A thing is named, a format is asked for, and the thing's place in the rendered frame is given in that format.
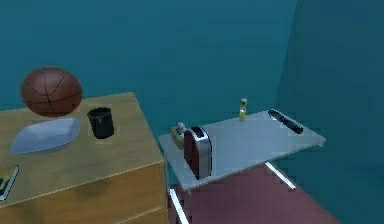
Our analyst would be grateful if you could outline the brown basketball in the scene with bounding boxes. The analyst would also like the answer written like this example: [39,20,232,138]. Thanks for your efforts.
[20,66,83,118]

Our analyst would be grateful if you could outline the red and silver toaster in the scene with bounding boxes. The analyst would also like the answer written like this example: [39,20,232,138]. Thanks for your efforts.
[183,125,213,181]

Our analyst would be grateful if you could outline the yellow-green spray bottle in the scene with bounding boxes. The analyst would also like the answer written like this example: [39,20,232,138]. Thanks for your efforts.
[238,97,249,123]

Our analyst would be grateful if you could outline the wooden chest of drawers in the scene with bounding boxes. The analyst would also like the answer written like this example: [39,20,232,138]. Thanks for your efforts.
[0,92,170,224]

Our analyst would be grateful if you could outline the dark book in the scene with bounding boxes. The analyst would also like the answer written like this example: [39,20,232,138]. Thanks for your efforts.
[0,164,20,202]

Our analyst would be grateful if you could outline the grey metal table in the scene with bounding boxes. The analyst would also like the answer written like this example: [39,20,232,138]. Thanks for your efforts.
[157,109,328,224]

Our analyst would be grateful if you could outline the pale blue bowl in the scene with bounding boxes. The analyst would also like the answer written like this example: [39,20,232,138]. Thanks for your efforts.
[9,117,82,155]

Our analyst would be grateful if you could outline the black remote control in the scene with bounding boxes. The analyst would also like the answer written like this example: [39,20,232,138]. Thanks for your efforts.
[267,108,305,135]

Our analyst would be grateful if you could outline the black cup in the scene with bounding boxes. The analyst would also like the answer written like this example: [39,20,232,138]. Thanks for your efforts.
[86,106,116,140]

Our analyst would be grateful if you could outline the olive tissue box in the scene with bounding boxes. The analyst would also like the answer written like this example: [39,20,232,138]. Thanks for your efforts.
[169,121,188,151]

